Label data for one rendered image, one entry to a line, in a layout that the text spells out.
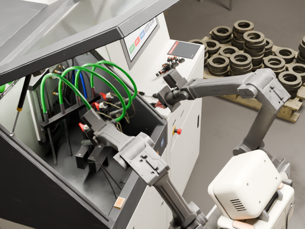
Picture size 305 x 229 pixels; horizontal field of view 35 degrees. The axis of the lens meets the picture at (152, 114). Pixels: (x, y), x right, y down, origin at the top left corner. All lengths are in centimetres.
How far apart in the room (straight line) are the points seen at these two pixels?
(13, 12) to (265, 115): 124
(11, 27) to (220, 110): 225
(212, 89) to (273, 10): 384
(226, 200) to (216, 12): 398
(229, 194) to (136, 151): 40
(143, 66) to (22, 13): 73
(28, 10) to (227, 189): 125
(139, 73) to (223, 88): 99
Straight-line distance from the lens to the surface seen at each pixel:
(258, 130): 172
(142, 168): 130
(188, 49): 290
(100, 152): 224
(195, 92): 181
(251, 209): 159
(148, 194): 240
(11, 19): 225
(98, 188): 229
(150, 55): 274
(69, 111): 230
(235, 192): 156
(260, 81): 155
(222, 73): 414
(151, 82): 263
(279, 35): 508
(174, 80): 189
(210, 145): 369
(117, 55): 240
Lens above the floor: 252
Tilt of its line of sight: 40 degrees down
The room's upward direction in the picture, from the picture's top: 2 degrees counter-clockwise
